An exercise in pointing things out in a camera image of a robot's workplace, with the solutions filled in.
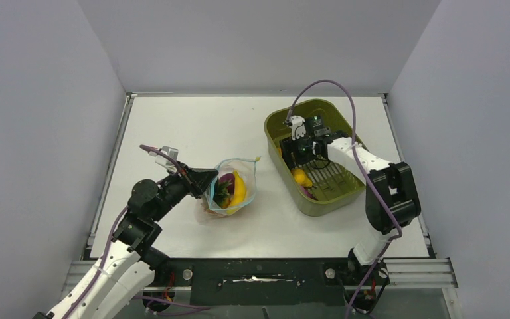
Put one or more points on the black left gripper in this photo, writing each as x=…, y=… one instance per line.
x=202, y=177

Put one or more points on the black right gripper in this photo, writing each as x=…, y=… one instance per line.
x=289, y=146

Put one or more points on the purple red onion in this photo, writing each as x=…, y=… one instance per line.
x=227, y=179

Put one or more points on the orange toy pineapple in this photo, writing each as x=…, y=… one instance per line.
x=222, y=195

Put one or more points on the clear zip top bag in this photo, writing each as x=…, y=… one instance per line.
x=247, y=168

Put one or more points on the yellow toy banana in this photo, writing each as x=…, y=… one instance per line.
x=239, y=190

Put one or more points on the olive green plastic basket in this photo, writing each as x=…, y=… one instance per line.
x=333, y=185

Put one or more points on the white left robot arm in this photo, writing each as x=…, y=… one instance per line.
x=129, y=261

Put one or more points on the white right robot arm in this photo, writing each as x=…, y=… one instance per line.
x=391, y=197

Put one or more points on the small purple toy food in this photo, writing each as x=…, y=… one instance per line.
x=308, y=193

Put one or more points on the small orange toy fruit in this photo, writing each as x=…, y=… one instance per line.
x=301, y=178

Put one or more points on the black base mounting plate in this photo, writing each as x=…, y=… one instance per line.
x=268, y=282

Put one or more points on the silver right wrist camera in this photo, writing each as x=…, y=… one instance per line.
x=297, y=126

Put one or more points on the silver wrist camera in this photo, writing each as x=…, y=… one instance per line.
x=167, y=162
x=297, y=126

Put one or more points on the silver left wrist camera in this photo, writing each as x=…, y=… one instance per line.
x=167, y=162

